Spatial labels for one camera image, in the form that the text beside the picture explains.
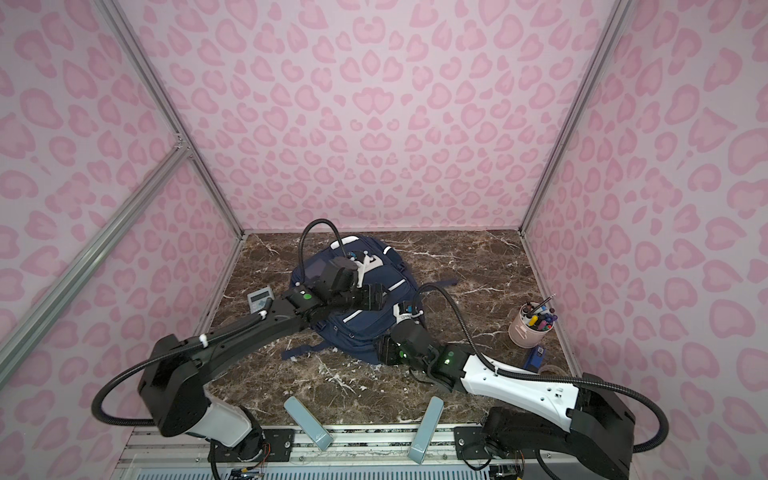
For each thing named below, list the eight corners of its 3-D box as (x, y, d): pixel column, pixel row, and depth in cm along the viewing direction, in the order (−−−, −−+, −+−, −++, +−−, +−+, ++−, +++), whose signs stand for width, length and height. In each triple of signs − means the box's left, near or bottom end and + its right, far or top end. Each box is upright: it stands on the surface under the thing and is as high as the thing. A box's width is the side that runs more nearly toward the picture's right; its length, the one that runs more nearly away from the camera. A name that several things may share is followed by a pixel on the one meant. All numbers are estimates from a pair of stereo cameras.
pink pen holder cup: (512, 349, 91) (527, 327, 80) (505, 323, 96) (518, 300, 86) (542, 349, 91) (562, 327, 80) (534, 323, 96) (551, 300, 85)
